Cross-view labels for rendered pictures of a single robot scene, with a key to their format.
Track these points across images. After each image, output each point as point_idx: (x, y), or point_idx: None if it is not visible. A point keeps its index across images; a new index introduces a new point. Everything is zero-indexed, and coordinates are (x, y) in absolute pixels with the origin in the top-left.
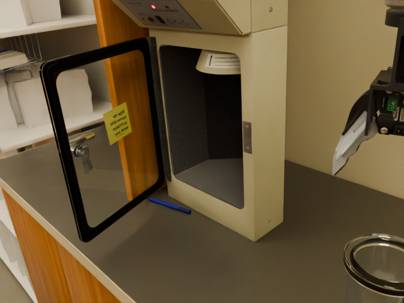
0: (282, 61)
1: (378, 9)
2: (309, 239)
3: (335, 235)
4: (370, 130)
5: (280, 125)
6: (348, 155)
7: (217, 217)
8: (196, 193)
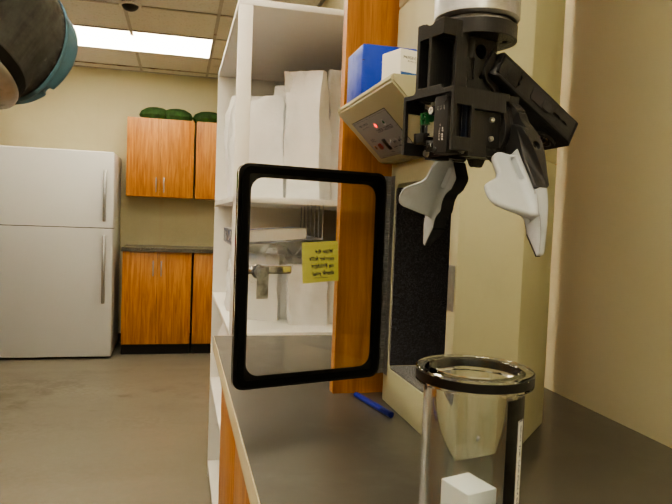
0: None
1: None
2: (532, 479)
3: (580, 487)
4: (450, 179)
5: (510, 289)
6: (435, 215)
7: (418, 423)
8: (404, 387)
